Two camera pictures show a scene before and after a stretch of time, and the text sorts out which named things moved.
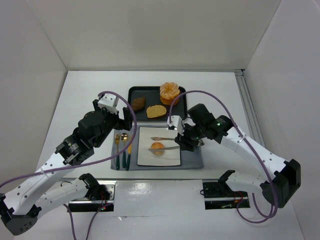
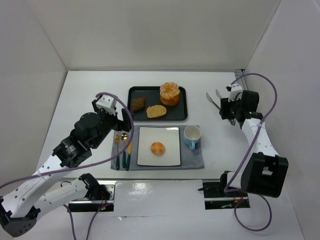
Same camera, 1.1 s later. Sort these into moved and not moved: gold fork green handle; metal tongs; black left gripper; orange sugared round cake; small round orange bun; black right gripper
Moved: metal tongs; black right gripper
Not moved: gold fork green handle; orange sugared round cake; small round orange bun; black left gripper
